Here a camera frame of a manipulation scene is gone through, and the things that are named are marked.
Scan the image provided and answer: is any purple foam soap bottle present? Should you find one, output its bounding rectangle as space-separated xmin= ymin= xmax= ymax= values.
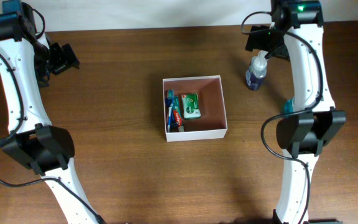
xmin=246 ymin=50 xmax=267 ymax=91

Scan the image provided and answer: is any blue mouthwash bottle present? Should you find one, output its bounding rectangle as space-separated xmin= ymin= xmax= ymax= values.
xmin=283 ymin=97 xmax=295 ymax=114

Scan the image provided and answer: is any green soap bar pack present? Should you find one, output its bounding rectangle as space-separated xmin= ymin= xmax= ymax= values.
xmin=181 ymin=93 xmax=201 ymax=119

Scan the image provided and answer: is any blue white toothbrush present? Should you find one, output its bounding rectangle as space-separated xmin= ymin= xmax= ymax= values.
xmin=166 ymin=90 xmax=175 ymax=133

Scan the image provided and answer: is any red green toothpaste tube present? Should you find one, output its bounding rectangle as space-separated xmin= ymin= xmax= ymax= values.
xmin=172 ymin=96 xmax=185 ymax=132

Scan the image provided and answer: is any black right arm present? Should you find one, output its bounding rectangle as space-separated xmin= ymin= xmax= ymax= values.
xmin=241 ymin=0 xmax=346 ymax=223

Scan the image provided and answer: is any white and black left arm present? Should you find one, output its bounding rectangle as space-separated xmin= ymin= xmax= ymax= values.
xmin=0 ymin=0 xmax=104 ymax=223

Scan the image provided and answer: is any pink white open box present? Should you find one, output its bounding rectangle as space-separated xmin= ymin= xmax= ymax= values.
xmin=162 ymin=75 xmax=227 ymax=142

